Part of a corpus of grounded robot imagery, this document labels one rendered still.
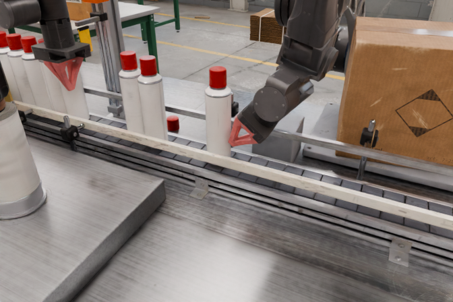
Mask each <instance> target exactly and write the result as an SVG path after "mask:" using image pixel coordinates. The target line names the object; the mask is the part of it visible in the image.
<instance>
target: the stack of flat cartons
mask: <svg viewBox="0 0 453 302"><path fill-rule="evenodd" d="M250 25H251V26H250V31H251V32H250V38H249V39H250V40H255V41H260V42H269V43H274V44H282V42H283V37H284V34H285V33H286V29H287V27H284V26H280V25H279V24H278V22H277V21H276V18H275V15H274V9H268V8H265V9H264V10H262V11H260V12H258V13H255V14H253V15H251V16H250Z"/></svg>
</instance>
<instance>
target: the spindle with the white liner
mask: <svg viewBox="0 0 453 302"><path fill-rule="evenodd" d="M8 93H9V85H8V83H7V79H6V77H5V73H4V70H3V67H2V64H1V61H0V218H4V219H10V218H19V217H21V216H25V215H27V214H29V213H31V212H33V211H35V210H36V209H38V208H39V207H40V206H41V205H42V204H43V203H44V201H45V200H46V198H47V192H46V190H45V188H43V187H42V186H41V185H42V179H41V178H40V176H39V175H38V171H37V168H36V165H35V162H34V159H33V157H32V153H31V149H30V147H29V144H28V141H27V139H26V134H25V131H24V127H23V125H22V122H21V120H20V116H19V113H18V109H17V106H16V105H15V104H13V103H11V102H6V101H5V99H4V97H6V96H7V95H8Z"/></svg>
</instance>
